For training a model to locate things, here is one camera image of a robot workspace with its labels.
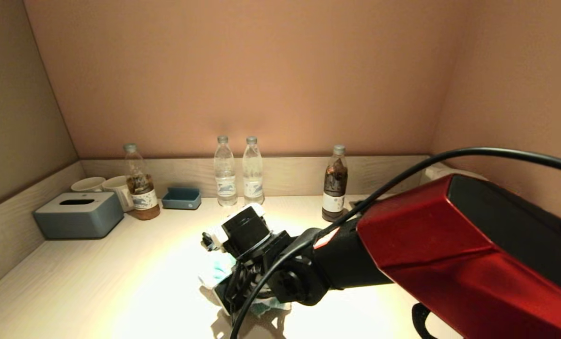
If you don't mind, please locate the teal white striped towel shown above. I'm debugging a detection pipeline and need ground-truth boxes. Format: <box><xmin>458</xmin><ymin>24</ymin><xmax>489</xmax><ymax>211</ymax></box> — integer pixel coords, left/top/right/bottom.
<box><xmin>198</xmin><ymin>254</ymin><xmax>293</xmax><ymax>317</ymax></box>

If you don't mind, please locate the clear water bottle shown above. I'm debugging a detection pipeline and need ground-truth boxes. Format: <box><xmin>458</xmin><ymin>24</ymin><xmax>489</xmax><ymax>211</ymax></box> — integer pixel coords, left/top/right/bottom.
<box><xmin>242</xmin><ymin>136</ymin><xmax>265</xmax><ymax>208</ymax></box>
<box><xmin>213</xmin><ymin>136</ymin><xmax>237</xmax><ymax>207</ymax></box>

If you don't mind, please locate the small blue plastic tray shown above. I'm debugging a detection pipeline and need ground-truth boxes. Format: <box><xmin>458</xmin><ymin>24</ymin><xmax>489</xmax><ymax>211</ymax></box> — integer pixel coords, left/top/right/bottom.
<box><xmin>161</xmin><ymin>187</ymin><xmax>202</xmax><ymax>210</ymax></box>

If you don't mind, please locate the light wood backsplash board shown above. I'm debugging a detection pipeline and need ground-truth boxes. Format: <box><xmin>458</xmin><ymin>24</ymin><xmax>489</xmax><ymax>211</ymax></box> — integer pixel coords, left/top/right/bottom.
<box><xmin>79</xmin><ymin>155</ymin><xmax>429</xmax><ymax>198</ymax></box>
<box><xmin>0</xmin><ymin>162</ymin><xmax>83</xmax><ymax>298</ymax></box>

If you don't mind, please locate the dark liquid plastic bottle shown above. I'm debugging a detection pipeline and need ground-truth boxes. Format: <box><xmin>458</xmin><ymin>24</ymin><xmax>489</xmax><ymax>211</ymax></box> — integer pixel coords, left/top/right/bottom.
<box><xmin>321</xmin><ymin>145</ymin><xmax>348</xmax><ymax>223</ymax></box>

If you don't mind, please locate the amber tea plastic bottle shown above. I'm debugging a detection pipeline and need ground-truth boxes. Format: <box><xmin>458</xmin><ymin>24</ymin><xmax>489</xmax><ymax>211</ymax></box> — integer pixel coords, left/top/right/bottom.
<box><xmin>123</xmin><ymin>144</ymin><xmax>161</xmax><ymax>221</ymax></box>

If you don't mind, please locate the white ceramic mug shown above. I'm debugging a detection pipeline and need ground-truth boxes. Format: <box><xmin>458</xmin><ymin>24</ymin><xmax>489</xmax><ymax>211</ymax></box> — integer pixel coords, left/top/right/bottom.
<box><xmin>71</xmin><ymin>177</ymin><xmax>106</xmax><ymax>193</ymax></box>
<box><xmin>102</xmin><ymin>176</ymin><xmax>135</xmax><ymax>213</ymax></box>

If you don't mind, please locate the grey-blue tissue box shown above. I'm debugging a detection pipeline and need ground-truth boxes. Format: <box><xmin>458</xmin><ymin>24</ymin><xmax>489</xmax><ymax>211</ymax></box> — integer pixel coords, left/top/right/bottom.
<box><xmin>33</xmin><ymin>192</ymin><xmax>124</xmax><ymax>240</ymax></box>

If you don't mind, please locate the white electric kettle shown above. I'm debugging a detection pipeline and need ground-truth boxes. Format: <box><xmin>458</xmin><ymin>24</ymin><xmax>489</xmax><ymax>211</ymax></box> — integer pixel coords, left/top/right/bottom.
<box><xmin>422</xmin><ymin>162</ymin><xmax>488</xmax><ymax>185</ymax></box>

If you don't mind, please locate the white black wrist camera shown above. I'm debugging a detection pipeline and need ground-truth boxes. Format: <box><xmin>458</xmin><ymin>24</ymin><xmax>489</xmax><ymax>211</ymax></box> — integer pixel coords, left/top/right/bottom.
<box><xmin>201</xmin><ymin>203</ymin><xmax>274</xmax><ymax>257</ymax></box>

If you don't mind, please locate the black cable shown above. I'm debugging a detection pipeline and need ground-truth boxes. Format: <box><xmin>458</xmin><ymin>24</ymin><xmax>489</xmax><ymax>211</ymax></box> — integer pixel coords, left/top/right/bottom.
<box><xmin>231</xmin><ymin>147</ymin><xmax>561</xmax><ymax>339</ymax></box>
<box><xmin>411</xmin><ymin>304</ymin><xmax>437</xmax><ymax>339</ymax></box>

